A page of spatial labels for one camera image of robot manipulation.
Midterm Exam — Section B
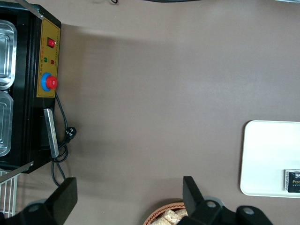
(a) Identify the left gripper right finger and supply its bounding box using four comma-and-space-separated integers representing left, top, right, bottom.
178, 176, 274, 225

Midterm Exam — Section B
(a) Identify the white wire basket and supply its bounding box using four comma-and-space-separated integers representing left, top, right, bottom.
0, 170, 19, 218

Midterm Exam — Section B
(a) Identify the black power cable with plug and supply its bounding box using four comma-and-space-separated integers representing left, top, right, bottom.
50, 92, 77, 187

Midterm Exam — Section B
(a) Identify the small black carton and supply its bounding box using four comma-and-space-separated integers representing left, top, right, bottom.
283, 168, 300, 192

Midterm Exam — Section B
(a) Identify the round wicker basket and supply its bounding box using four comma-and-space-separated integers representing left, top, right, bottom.
142, 202, 188, 225

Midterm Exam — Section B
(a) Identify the black sealing machine yellow panel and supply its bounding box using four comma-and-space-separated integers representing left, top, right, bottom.
0, 3, 62, 174

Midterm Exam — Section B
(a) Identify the cream plastic tray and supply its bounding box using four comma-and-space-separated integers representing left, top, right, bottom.
240, 120, 300, 197

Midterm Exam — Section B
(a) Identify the silver machine handle bar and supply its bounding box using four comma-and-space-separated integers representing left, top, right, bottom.
44, 108, 59, 157

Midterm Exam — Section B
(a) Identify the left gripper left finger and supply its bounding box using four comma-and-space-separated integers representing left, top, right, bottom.
0, 177, 78, 225

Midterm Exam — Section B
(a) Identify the silver foil container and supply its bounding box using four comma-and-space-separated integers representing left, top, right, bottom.
0, 20, 18, 90
0, 90, 14, 157

